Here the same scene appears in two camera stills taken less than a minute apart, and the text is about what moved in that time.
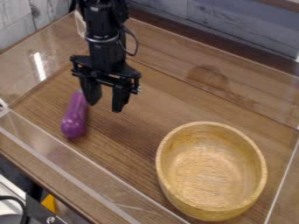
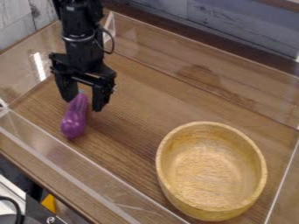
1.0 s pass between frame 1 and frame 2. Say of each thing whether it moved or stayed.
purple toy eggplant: stayed
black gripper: moved
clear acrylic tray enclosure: stayed
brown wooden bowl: stayed
